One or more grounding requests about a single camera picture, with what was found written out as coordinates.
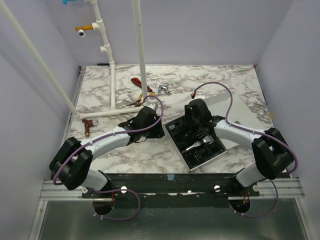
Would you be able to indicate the small oil bottle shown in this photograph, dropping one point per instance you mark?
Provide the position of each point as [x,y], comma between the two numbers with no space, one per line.
[171,127]

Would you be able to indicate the orange faucet on pipe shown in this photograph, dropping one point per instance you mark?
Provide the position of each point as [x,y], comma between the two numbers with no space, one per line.
[81,30]

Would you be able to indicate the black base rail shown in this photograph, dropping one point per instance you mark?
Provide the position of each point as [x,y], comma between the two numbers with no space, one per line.
[155,190]

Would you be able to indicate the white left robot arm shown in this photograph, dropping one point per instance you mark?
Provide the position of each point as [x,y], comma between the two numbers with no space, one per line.
[71,164]

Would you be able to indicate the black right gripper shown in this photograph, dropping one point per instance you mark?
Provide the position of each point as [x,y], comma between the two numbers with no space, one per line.
[192,125]

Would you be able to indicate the chrome faucet fitting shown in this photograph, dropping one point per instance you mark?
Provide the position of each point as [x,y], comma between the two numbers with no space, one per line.
[164,88]

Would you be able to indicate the red black utility knife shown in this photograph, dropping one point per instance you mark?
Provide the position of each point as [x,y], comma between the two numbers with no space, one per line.
[138,83]

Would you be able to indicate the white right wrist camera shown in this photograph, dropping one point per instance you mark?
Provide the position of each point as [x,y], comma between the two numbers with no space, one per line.
[198,95]

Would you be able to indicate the brown garden faucet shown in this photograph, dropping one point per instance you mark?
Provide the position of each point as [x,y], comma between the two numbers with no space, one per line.
[89,123]

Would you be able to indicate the white hair clipper kit box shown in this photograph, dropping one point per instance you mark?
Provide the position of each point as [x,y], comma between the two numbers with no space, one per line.
[182,137]

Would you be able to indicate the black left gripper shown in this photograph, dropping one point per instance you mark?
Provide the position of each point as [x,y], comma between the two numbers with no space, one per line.
[158,132]

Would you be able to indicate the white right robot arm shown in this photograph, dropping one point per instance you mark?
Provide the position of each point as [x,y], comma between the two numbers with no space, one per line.
[271,153]

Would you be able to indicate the white PVC pipe frame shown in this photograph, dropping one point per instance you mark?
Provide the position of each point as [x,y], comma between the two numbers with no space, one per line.
[99,26]

